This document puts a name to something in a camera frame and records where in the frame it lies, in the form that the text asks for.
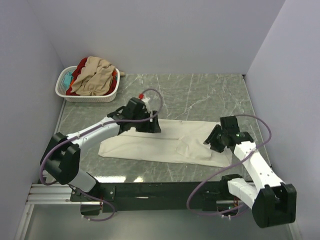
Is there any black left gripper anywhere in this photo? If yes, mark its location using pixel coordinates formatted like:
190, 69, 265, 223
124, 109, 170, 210
132, 110, 161, 134

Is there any cream white t-shirt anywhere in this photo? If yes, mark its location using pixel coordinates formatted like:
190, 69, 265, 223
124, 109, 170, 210
98, 119, 232, 168

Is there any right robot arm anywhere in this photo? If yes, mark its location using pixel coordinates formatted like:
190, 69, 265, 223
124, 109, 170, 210
204, 116, 297, 228

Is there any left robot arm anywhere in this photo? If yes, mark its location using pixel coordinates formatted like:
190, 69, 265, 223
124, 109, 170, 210
39, 93, 161, 201

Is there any beige t-shirt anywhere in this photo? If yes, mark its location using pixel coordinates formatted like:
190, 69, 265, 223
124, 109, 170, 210
70, 56, 118, 97

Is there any red t-shirt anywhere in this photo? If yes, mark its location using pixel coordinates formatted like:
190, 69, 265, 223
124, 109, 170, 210
65, 57, 119, 97

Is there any teal garment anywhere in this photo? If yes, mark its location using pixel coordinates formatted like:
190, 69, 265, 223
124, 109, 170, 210
63, 72, 73, 89

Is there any white plastic laundry basket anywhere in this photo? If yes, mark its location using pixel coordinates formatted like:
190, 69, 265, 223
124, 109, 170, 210
55, 66, 121, 103

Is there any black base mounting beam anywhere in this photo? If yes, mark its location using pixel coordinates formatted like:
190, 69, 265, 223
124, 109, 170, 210
69, 181, 250, 216

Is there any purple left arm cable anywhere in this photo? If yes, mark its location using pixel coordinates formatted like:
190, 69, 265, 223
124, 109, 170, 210
39, 88, 165, 223

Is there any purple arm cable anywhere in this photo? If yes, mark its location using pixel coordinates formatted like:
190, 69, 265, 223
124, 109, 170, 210
39, 88, 165, 223
186, 114, 273, 221

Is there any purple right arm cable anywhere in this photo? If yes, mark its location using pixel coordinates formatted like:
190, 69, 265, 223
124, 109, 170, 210
186, 114, 273, 221

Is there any aluminium frame rail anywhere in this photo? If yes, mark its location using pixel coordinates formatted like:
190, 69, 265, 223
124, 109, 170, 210
27, 182, 254, 205

